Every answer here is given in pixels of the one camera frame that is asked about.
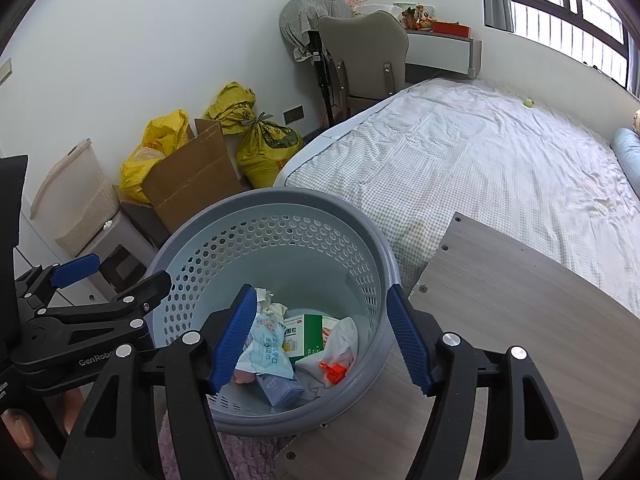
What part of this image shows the barred window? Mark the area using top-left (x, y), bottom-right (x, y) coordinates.
top-left (505, 0), bottom-right (632, 88)

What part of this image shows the white grey desk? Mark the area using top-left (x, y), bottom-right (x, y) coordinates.
top-left (402, 27), bottom-right (483, 81)

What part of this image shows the grey-blue pillow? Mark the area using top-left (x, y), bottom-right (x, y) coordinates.
top-left (612, 127), bottom-right (640, 201)

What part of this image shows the red box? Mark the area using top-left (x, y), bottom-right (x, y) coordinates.
top-left (431, 21), bottom-right (472, 37)

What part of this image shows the grey beige chair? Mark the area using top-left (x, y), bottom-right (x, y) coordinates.
top-left (317, 10), bottom-right (410, 111)

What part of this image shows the long blue cardboard box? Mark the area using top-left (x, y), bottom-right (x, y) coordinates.
top-left (257, 372), bottom-right (306, 408)

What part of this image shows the light blue wipes packet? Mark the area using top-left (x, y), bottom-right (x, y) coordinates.
top-left (235, 310), bottom-right (296, 380)

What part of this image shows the yellow plastic bag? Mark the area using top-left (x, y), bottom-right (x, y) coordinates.
top-left (204, 81), bottom-right (258, 136)
top-left (119, 109), bottom-right (191, 204)

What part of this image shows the beige storage bin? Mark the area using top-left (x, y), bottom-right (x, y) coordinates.
top-left (29, 138), bottom-right (121, 258)

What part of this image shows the white cloth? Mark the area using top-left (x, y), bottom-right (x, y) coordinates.
top-left (295, 315), bottom-right (360, 398)

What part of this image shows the white plastic bag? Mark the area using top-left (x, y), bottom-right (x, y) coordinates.
top-left (357, 2), bottom-right (403, 21)

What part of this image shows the green white medicine box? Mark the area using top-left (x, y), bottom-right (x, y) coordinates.
top-left (280, 312), bottom-right (346, 361)

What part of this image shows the colourful figure picture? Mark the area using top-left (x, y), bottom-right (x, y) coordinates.
top-left (400, 4), bottom-right (437, 31)

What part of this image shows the grey clothing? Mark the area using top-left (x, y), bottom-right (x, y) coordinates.
top-left (279, 0), bottom-right (353, 63)

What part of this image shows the orange plastic clip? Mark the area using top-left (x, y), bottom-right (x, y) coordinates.
top-left (319, 360), bottom-right (348, 388)

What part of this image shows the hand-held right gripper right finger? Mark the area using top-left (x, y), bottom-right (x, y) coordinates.
top-left (386, 284), bottom-right (583, 480)

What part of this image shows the black folding stand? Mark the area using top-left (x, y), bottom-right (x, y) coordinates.
top-left (307, 30), bottom-right (336, 128)

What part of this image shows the brown cardboard box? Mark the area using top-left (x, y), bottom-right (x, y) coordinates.
top-left (141, 118), bottom-right (243, 233)

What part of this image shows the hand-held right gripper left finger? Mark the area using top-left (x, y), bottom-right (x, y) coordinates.
top-left (55, 284), bottom-right (258, 480)

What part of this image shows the grey perforated plastic basket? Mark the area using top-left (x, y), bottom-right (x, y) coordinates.
top-left (142, 187), bottom-right (401, 437)

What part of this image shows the lilac fluffy rug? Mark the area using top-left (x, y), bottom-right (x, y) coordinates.
top-left (159, 410), bottom-right (296, 480)

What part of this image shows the person's left hand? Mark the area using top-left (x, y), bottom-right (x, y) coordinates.
top-left (0, 387), bottom-right (87, 453)

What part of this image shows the paper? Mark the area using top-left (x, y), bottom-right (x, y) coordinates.
top-left (252, 287), bottom-right (288, 321)

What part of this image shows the bed with checked sheet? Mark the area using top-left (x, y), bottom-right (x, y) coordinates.
top-left (274, 77), bottom-right (640, 321)

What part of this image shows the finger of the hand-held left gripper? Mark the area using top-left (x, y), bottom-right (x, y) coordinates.
top-left (35, 270), bottom-right (172, 333)
top-left (14, 253), bottom-right (101, 311)

